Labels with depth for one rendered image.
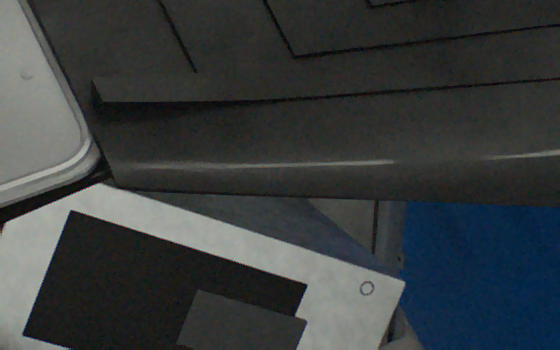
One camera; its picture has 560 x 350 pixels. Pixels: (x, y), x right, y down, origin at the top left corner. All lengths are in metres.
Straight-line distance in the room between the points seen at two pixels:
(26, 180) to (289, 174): 0.06
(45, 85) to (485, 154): 0.11
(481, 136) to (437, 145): 0.01
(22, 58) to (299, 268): 0.17
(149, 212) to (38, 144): 0.14
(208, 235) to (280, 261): 0.03
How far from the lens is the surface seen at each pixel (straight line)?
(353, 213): 1.66
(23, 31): 0.35
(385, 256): 1.37
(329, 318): 0.49
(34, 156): 0.32
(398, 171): 0.33
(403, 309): 1.45
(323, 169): 0.33
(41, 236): 0.45
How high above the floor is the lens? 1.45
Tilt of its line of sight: 59 degrees down
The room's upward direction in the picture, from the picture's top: 8 degrees counter-clockwise
